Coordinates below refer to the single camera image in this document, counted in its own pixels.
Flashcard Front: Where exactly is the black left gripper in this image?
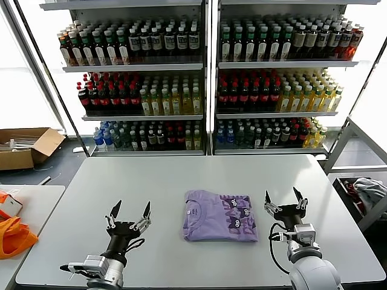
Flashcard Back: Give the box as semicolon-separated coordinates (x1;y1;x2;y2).
104;199;152;257

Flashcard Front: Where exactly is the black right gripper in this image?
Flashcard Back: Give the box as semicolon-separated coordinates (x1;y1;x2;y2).
263;186;309;233

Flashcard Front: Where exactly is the purple t-shirt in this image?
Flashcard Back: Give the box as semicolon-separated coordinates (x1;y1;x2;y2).
180;189;260;243

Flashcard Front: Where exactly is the cola bottle red cap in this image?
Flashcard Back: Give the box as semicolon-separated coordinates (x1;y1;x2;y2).
269;80;281;106
218;80;230;106
129;83;141;111
259;80;271;106
166;126;177;149
77;81;90;112
99;83;111;111
289;124;300;145
109;83;121;111
88;84;100;111
238;80;250;106
298;124;309;145
119;83;131;111
228;80;240;106
175;126;186;149
249;80;261;106

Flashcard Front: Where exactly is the dark grey storage bin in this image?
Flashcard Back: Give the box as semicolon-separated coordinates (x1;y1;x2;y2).
332;177;387;233

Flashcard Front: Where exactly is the red garment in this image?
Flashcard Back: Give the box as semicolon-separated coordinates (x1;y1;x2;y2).
346;180;366;217

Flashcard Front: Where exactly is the grey white garment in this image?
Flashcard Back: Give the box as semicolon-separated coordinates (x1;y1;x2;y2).
353;178;387;212

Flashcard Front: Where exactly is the white side table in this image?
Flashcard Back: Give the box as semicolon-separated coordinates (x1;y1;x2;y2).
0;184;67;290

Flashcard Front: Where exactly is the white orange carton box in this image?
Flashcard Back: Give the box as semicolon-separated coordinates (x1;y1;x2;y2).
0;190;24;221

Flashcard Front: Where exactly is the orange cloth bag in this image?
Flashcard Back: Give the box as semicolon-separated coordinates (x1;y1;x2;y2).
0;216;39;260

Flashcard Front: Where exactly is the open cardboard box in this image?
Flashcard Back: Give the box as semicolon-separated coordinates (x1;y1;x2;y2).
0;127;67;172

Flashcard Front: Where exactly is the grey metal shelf unit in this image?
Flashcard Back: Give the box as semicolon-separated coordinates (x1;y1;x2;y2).
39;0;212;157
210;0;361;156

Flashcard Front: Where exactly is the green cap white label bottle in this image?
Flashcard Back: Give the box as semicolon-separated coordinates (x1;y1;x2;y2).
81;30;95;66
245;26;256;62
220;26;232;63
232;26;244;63
105;29;119;65
257;26;269;62
93;30;106;66
116;28;131;65
282;26;294;62
270;26;282;62
70;31;83;66

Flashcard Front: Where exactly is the dark bottle black white label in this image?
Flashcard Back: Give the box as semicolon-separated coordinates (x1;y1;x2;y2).
176;26;189;57
164;26;177;57
188;25;201;57
140;27;152;57
151;27;163;57
129;27;142;57

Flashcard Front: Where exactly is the amber tea bottle white label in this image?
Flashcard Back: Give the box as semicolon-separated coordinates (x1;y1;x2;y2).
59;33;71;66

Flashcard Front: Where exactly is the red drink bottle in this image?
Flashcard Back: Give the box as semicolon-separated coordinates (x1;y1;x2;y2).
349;24;365;60
339;25;353;60

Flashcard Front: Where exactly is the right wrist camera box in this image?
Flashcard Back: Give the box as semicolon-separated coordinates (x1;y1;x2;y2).
293;223;317;244

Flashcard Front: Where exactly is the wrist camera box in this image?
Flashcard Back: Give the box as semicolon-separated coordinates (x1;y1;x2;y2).
293;223;317;244
83;254;108;274

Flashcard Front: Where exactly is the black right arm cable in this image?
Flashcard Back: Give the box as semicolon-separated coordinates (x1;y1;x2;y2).
268;222;291;275

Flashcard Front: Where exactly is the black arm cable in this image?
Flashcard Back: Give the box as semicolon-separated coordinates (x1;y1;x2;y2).
59;264;88;278
268;222;291;275

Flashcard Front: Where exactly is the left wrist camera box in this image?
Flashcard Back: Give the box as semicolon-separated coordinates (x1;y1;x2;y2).
83;254;108;274

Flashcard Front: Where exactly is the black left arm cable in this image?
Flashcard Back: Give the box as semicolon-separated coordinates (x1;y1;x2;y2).
59;264;88;278

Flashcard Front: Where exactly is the dark metal frame post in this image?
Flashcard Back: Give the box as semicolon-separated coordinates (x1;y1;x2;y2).
14;0;91;157
326;39;387;156

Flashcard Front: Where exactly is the wide grey frame pillar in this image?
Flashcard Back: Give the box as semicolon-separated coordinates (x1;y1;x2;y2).
0;0;67;135

